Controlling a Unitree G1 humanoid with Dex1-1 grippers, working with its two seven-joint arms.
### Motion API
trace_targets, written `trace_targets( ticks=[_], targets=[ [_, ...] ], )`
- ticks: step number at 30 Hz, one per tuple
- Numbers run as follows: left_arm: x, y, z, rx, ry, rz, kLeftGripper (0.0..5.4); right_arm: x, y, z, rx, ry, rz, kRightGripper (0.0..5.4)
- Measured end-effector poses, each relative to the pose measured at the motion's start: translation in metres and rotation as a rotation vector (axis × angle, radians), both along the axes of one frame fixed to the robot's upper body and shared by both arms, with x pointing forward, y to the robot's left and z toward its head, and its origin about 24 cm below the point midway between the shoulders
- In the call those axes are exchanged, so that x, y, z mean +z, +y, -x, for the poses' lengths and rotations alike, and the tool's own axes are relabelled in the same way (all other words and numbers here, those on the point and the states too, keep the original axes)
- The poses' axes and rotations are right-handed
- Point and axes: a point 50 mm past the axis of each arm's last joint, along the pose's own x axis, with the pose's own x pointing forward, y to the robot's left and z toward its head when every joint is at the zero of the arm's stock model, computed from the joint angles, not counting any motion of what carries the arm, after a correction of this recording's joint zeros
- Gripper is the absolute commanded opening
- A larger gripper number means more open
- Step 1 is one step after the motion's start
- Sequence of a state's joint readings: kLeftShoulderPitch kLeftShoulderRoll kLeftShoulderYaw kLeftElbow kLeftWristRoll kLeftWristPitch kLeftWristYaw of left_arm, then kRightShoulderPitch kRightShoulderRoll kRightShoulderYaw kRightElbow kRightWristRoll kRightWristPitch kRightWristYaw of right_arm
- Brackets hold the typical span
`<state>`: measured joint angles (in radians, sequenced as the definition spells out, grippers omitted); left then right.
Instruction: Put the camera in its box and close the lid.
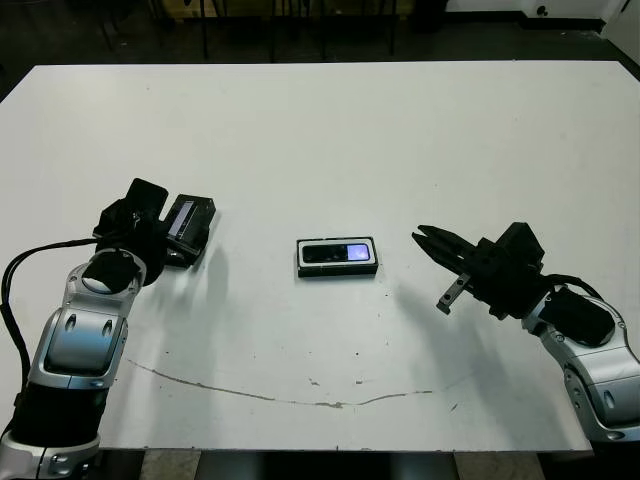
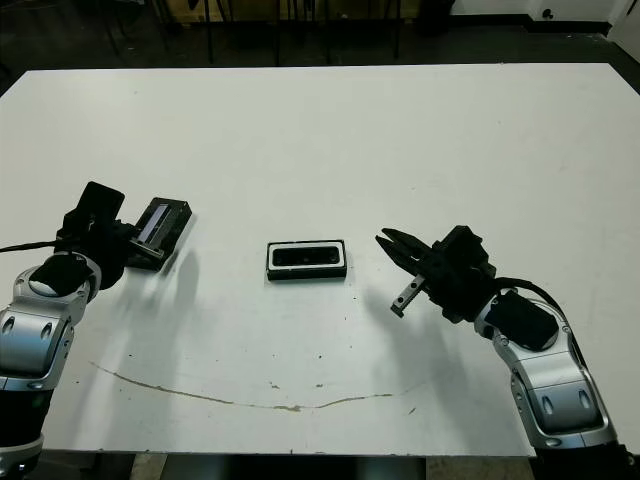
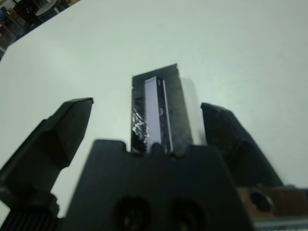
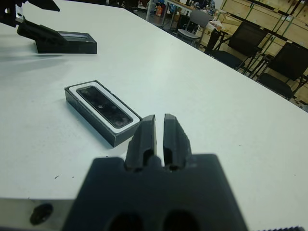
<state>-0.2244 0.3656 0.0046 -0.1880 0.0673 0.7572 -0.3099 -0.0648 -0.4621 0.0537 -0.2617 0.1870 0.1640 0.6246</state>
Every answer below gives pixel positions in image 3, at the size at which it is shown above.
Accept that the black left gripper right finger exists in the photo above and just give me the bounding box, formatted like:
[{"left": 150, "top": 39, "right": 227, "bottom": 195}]
[{"left": 200, "top": 102, "right": 285, "bottom": 188}]

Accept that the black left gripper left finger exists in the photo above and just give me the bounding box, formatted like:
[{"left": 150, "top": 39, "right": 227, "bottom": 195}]
[{"left": 0, "top": 97, "right": 94, "bottom": 205}]

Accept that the black printed box lid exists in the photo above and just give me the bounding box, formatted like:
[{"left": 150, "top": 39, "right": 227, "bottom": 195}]
[{"left": 130, "top": 63, "right": 208, "bottom": 155}]

